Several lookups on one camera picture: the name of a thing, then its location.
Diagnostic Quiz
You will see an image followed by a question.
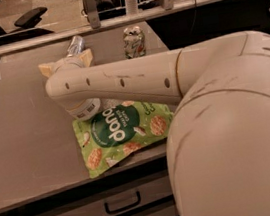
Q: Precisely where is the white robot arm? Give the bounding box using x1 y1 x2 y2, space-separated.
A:
46 31 270 216

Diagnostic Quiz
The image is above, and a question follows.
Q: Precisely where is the grey drawer cabinet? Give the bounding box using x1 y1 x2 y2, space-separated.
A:
0 17 200 216

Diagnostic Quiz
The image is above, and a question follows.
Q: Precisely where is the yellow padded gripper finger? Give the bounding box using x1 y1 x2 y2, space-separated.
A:
79 48 93 67
39 63 55 78

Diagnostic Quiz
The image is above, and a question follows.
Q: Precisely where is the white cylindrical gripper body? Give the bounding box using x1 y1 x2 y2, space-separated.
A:
52 56 101 121

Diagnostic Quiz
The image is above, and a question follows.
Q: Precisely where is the grey metal rail frame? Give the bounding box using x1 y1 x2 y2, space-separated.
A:
0 0 270 62

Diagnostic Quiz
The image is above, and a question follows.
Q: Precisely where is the green white 7up can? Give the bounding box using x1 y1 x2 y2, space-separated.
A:
123 26 146 59

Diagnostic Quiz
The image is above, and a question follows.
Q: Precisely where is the black drawer handle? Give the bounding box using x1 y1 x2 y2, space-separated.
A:
104 191 142 215

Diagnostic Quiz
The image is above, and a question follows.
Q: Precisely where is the silver blue redbull can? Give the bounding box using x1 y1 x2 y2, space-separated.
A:
67 36 85 56

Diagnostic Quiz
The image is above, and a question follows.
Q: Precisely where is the green rice chips bag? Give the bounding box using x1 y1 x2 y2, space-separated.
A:
73 101 174 179

